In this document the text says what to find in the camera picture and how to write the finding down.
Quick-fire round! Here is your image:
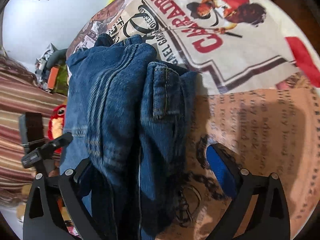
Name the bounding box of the blue denim jacket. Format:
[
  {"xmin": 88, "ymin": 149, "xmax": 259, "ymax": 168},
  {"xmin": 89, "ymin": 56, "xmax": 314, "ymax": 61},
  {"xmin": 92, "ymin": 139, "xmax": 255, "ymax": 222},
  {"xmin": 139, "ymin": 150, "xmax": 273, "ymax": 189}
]
[{"xmin": 60, "ymin": 34, "xmax": 197, "ymax": 239}]

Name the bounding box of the red plush bird toy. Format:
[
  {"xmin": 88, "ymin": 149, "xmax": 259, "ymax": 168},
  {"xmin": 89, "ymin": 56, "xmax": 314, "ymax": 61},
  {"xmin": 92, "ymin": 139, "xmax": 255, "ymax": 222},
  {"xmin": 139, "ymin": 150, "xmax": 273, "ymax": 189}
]
[{"xmin": 47, "ymin": 105, "xmax": 66, "ymax": 140}]

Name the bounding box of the striped brown curtain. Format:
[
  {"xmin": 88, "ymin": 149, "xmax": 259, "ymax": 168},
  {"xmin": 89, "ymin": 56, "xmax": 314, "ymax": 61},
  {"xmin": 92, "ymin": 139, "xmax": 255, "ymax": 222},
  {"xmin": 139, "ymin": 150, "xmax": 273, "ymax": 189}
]
[{"xmin": 1, "ymin": 49, "xmax": 67, "ymax": 207}]

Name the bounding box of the green patterned box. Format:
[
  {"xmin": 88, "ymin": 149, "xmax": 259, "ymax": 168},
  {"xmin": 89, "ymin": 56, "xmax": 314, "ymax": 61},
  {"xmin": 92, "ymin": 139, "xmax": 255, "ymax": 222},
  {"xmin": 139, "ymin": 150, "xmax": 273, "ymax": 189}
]
[{"xmin": 53, "ymin": 64, "xmax": 68, "ymax": 96}]

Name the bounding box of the orange flat box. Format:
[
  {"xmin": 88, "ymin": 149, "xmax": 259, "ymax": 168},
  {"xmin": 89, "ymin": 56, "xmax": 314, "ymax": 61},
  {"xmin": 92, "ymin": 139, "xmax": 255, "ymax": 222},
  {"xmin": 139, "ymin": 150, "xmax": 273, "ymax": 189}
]
[{"xmin": 47, "ymin": 66, "xmax": 59, "ymax": 90}]

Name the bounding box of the grey green plush toy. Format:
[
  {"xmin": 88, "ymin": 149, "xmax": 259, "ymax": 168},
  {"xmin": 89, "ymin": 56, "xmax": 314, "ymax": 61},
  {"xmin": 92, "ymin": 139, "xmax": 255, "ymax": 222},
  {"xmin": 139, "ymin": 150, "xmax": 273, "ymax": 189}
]
[{"xmin": 46, "ymin": 49, "xmax": 67, "ymax": 69}]

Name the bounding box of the newspaper print bed quilt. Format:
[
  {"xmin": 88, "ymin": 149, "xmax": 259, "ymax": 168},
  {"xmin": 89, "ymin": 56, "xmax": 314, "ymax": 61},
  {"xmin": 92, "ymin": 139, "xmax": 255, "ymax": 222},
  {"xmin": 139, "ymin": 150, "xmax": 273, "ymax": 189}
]
[{"xmin": 67, "ymin": 0, "xmax": 319, "ymax": 239}]

